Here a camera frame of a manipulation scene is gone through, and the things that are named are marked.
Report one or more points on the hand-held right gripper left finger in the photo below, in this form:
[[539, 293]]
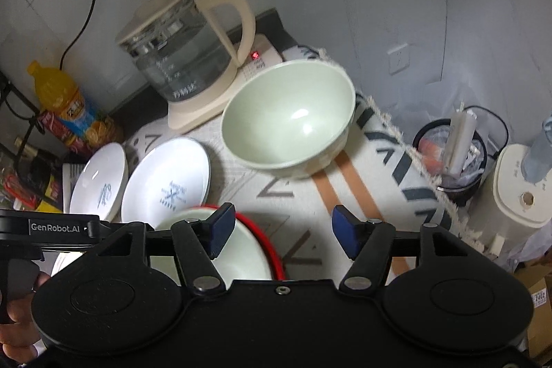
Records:
[[221, 232]]

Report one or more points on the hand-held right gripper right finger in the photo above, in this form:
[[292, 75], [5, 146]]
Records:
[[345, 234]]

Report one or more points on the white bowl with red rim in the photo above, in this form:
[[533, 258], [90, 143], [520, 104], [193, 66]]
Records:
[[246, 256]]

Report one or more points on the white plate with blue print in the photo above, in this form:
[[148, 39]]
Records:
[[168, 178], [99, 182]]

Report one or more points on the pale green bowl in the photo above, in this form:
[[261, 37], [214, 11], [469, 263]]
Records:
[[280, 122]]

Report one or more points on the person's left hand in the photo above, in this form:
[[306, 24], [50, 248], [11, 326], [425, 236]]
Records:
[[17, 340]]

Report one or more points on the patterned tablecloth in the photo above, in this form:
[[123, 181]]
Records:
[[302, 200]]

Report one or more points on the dark bottle with gold neck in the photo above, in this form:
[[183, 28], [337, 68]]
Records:
[[36, 169]]

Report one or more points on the black trash bin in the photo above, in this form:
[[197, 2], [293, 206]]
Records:
[[453, 190]]

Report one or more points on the black metal rack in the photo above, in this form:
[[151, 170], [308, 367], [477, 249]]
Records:
[[19, 103]]

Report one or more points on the orange juice bottle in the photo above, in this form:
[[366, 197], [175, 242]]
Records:
[[60, 96]]

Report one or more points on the white floor appliance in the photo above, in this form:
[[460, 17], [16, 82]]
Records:
[[513, 178]]

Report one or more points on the cardboard box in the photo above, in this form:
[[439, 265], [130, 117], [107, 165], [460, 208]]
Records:
[[539, 286]]

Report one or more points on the white wall socket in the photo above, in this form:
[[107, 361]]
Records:
[[397, 58]]

